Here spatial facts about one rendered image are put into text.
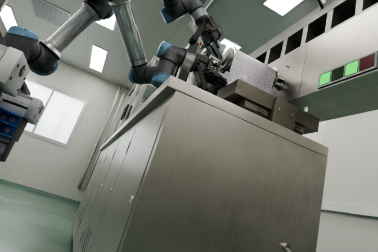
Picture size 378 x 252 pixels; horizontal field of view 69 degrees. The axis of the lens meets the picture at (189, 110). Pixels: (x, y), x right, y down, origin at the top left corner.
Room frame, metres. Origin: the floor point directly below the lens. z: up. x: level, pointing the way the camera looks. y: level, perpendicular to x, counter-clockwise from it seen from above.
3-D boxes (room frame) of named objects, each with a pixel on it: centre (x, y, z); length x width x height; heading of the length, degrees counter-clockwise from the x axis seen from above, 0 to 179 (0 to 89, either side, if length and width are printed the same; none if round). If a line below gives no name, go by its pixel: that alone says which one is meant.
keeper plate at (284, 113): (0.96, -0.35, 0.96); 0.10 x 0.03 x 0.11; 107
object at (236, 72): (1.15, -0.24, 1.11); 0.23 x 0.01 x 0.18; 107
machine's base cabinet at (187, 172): (2.08, 0.13, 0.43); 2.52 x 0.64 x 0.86; 17
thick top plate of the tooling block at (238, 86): (1.05, -0.31, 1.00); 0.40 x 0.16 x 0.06; 107
